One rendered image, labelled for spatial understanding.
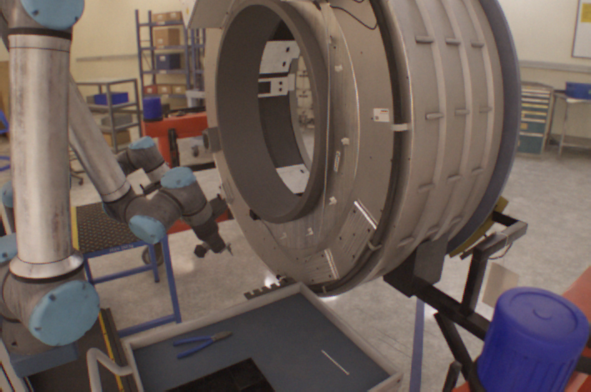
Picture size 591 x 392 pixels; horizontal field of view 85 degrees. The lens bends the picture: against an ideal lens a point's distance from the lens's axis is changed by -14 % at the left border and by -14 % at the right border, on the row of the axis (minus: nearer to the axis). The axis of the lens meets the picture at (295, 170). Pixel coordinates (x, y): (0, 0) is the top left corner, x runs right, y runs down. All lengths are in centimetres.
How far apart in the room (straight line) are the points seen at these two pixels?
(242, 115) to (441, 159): 108
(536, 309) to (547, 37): 631
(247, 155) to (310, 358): 103
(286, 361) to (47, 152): 72
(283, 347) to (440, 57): 83
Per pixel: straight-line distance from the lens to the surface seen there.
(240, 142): 175
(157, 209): 98
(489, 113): 114
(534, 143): 583
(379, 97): 91
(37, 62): 76
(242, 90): 177
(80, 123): 96
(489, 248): 112
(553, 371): 52
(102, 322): 178
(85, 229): 194
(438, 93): 94
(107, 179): 102
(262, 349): 103
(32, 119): 76
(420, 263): 121
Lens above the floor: 140
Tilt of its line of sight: 19 degrees down
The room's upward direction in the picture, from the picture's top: straight up
